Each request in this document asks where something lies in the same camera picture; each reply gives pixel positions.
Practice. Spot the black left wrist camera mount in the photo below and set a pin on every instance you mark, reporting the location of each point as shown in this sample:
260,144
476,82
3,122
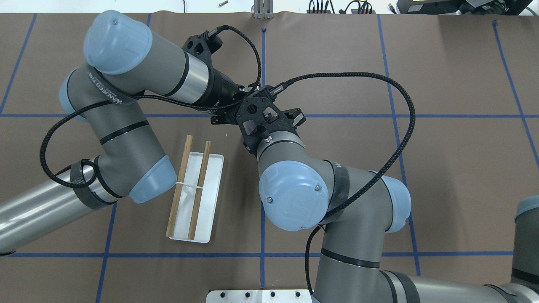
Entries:
203,46

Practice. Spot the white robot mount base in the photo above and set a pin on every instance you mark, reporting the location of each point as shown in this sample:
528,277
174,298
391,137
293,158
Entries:
259,296

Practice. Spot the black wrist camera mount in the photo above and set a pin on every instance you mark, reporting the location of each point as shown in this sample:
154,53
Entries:
203,46
258,118

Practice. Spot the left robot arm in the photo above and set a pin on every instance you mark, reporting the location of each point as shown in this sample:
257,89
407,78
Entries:
125,62

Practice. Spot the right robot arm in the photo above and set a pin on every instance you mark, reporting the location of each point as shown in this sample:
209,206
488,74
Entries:
358,208

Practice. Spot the black equipment box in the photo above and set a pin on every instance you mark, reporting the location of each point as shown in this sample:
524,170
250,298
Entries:
462,7

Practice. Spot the aluminium frame post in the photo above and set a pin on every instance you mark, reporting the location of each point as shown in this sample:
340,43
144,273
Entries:
263,9

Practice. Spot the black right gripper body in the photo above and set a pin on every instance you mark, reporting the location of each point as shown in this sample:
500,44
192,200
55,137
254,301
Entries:
297,117

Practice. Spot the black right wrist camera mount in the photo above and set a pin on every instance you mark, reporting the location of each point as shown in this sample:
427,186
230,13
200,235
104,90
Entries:
258,118

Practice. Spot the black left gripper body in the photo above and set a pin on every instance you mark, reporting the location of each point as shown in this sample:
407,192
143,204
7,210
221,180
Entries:
220,91

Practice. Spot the wooden rack rod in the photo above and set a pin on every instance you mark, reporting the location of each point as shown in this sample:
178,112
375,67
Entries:
177,193
199,190

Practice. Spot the white rack base tray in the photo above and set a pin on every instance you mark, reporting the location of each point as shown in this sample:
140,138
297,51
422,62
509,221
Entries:
208,202

